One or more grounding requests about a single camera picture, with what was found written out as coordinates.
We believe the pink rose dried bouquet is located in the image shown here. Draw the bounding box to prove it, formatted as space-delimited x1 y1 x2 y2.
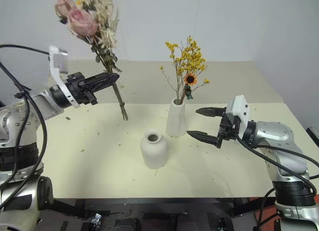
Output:
54 0 130 122

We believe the black table frame beam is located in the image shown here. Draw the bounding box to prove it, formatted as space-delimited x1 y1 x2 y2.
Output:
51 197 277 218

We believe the small metal clamp under table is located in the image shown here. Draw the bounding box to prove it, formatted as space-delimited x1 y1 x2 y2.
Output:
90 213 102 227

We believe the tall white ceramic vase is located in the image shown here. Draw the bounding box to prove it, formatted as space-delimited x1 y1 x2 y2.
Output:
165 98 187 138

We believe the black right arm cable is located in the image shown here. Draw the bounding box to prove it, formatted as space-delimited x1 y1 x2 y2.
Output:
235 137 319 231

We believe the short round white vase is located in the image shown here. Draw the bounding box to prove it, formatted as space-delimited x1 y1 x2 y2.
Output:
140 128 168 170

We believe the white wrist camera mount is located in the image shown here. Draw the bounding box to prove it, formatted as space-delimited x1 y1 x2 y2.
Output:
48 45 81 109
225 94 250 140

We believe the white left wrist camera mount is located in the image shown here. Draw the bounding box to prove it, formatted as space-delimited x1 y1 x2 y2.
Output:
48 45 81 109

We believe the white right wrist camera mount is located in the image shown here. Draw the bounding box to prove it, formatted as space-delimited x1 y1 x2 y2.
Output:
225 94 250 140

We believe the yellow dried flower bouquet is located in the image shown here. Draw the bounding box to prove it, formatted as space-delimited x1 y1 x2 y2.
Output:
159 35 211 106

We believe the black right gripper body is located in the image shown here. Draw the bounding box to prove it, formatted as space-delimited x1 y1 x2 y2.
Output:
216 111 240 149

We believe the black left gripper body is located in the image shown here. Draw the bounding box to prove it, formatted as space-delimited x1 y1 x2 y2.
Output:
65 71 98 106

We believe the dark rounded shape under table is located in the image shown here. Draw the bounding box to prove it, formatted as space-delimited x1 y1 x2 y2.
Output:
113 217 141 231

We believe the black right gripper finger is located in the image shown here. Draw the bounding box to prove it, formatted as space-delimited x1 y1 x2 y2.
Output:
195 106 227 118
186 130 221 149

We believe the dark object beside table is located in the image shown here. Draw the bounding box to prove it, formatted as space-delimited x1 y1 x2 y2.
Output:
306 126 319 142

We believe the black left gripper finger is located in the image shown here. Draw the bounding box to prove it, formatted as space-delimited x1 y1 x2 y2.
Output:
79 79 118 94
82 72 121 86

